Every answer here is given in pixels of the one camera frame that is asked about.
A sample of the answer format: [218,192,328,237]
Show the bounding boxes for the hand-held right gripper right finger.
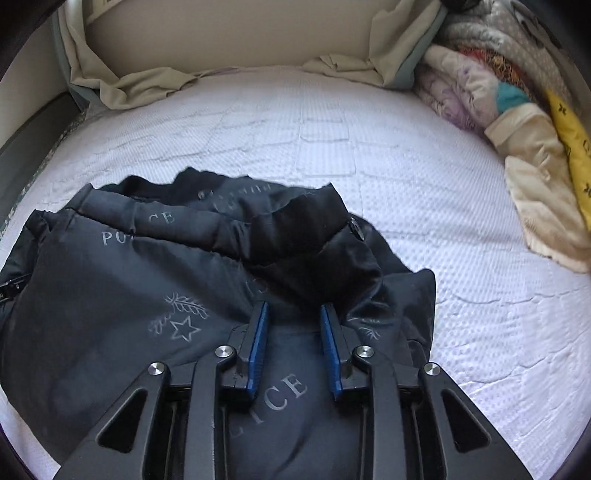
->
[320,303,535,480]

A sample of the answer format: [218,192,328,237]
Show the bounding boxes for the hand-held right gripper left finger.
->
[53,301,271,480]

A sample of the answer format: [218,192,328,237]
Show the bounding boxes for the black printed jacket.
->
[0,167,437,480]

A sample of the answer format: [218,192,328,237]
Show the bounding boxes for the white quilted bed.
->
[0,67,591,480]

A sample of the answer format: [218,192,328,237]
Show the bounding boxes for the cream cloth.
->
[485,104,591,274]

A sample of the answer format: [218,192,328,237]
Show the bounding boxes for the lilac floral quilt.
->
[414,44,529,136]

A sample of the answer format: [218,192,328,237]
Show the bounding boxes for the beige curtain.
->
[318,0,446,89]
[58,0,201,110]

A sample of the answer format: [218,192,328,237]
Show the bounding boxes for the yellow printed pillow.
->
[544,88,591,200]

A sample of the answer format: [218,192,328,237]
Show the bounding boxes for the grey dotted blanket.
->
[441,0,580,109]

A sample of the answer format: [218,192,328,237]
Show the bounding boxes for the dark grey bed frame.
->
[0,90,89,163]

